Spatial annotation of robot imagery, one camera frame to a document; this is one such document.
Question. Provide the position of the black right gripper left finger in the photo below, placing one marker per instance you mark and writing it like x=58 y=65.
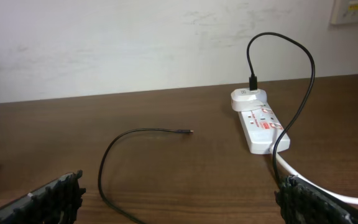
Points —
x=55 y=202

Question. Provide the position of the white power strip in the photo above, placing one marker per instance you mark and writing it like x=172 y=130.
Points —
x=261 y=128

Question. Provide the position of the white wall socket plate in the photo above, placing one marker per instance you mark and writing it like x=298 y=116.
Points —
x=344 y=12

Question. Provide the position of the white charger adapter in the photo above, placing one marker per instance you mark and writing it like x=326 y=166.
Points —
x=245 y=99

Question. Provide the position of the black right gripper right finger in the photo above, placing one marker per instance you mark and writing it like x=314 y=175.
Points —
x=303 y=203

